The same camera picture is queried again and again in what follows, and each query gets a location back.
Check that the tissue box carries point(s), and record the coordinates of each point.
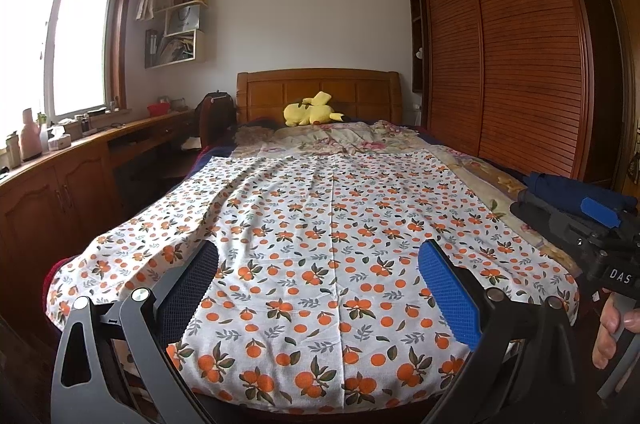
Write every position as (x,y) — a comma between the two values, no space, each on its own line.
(59,139)

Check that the dark red cloth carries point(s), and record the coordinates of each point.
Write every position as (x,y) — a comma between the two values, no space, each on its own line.
(55,279)

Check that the small grey bottle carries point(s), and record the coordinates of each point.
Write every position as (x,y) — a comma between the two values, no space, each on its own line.
(13,150)

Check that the person's right hand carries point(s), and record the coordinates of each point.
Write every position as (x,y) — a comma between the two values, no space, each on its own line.
(605,334)

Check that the red bowl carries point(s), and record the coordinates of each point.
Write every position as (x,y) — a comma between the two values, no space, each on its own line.
(158,109)

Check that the pink bottle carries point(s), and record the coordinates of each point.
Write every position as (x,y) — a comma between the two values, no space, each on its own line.
(30,139)

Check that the wooden slatted wardrobe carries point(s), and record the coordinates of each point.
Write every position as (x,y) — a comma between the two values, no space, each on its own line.
(530,54)

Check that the white paper bag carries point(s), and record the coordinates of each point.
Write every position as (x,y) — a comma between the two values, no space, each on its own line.
(182,21)

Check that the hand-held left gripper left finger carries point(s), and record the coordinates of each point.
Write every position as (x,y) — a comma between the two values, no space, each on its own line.
(195,284)

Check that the wood framed window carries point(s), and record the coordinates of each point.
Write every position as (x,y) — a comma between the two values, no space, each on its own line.
(80,34)

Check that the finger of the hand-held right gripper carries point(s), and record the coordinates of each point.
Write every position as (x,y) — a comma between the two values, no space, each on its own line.
(600,209)

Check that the navy blue blazer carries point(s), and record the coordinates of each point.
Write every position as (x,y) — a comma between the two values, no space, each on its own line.
(560,189)

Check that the wooden desk cabinet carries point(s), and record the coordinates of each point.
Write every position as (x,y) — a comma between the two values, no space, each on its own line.
(50,199)

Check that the yellow plush toy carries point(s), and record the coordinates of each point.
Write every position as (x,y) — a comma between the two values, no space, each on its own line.
(305,111)

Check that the beige floral quilt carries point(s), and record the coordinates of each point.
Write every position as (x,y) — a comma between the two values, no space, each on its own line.
(350,136)

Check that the white wall shelf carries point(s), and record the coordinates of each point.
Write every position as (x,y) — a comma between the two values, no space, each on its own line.
(200,46)

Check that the black bag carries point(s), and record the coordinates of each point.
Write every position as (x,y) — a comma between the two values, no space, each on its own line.
(215,119)

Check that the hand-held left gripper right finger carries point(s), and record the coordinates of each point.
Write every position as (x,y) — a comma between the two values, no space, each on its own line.
(447,294)

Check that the wooden bed headboard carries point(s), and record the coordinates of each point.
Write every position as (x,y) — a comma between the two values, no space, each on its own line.
(265,96)

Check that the wooden door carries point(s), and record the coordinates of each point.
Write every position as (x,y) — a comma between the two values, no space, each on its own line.
(625,54)

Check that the orange fruit print bedsheet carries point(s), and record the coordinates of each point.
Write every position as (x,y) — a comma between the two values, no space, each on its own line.
(320,229)

